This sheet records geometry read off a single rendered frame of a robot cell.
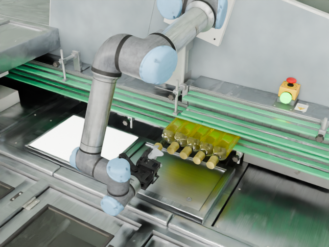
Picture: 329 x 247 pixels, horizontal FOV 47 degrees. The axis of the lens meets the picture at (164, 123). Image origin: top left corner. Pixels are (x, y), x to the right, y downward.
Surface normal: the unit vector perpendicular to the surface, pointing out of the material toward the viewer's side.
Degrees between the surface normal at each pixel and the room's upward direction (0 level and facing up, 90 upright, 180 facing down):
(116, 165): 90
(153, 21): 0
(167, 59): 83
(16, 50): 90
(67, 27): 0
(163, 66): 82
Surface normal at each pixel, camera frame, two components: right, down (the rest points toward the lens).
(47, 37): 0.87, 0.28
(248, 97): 0.02, -0.84
